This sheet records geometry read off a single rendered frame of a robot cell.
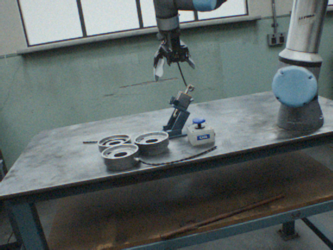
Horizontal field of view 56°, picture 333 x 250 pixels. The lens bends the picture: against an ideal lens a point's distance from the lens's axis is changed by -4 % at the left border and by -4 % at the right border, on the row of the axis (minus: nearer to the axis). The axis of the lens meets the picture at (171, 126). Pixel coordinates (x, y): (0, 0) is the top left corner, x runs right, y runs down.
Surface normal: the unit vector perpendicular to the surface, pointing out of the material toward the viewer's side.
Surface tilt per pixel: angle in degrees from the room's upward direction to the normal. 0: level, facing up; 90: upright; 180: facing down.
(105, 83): 90
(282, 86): 98
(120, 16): 90
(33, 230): 90
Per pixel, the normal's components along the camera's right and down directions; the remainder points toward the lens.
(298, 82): -0.42, 0.44
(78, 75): 0.18, 0.28
